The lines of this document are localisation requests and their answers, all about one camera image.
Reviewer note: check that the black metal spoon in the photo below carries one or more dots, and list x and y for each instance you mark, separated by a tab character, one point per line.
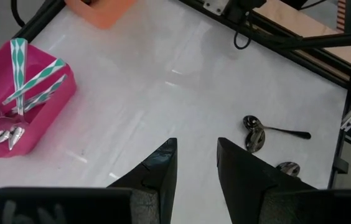
251	122
289	168

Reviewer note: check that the orange plastic bin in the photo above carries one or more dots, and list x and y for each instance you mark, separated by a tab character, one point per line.
101	14

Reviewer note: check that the pink plastic bin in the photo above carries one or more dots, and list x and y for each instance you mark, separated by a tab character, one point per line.
54	102

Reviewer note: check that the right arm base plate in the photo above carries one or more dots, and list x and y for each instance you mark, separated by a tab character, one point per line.
216	6

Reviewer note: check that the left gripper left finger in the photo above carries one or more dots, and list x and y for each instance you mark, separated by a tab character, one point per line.
160	174

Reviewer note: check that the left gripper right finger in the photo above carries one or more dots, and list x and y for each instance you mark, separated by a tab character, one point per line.
244	180

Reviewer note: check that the light wooden base board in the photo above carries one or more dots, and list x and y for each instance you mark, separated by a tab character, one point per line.
303	28

